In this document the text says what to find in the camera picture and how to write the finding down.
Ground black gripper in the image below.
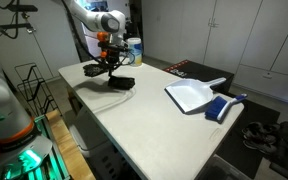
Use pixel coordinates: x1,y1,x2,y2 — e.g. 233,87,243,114
105,42,129,79

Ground small plain black glove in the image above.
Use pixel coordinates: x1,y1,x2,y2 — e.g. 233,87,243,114
107,75,136,91

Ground black glove with grey print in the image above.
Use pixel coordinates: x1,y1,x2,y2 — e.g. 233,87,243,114
82,63,100,78
93,63,111,77

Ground white wipes canister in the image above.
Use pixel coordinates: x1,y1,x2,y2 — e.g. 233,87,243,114
125,37,144,68

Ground white plastic dustpan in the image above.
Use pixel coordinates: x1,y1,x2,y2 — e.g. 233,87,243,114
164,76,228,115

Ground wooden board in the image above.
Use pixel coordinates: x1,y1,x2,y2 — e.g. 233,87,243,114
45,109,97,180

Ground red black tool case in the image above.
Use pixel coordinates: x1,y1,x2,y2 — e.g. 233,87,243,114
163,59,236,95

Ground blue and white hand brush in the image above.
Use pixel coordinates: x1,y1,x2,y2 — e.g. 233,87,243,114
204,93,248,122

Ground clear plastic storage bin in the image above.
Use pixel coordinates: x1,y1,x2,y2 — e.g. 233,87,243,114
197,154,252,180

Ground black floor mat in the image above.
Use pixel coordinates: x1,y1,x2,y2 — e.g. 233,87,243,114
215,98,282,180

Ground dark sneaker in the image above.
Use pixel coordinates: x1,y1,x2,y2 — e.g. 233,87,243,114
243,137,279,155
242,121,278,140

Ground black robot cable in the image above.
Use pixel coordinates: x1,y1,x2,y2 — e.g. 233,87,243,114
61,0,105,65

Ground black wire rack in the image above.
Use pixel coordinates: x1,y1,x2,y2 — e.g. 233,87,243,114
14,62,60,117

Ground black camera on stand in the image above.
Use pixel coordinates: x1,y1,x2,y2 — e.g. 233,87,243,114
0,3,39,42

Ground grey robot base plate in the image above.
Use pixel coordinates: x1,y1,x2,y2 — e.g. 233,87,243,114
0,134,54,180

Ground white wall cabinets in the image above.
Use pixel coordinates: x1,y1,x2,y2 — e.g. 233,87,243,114
141,0,288,108

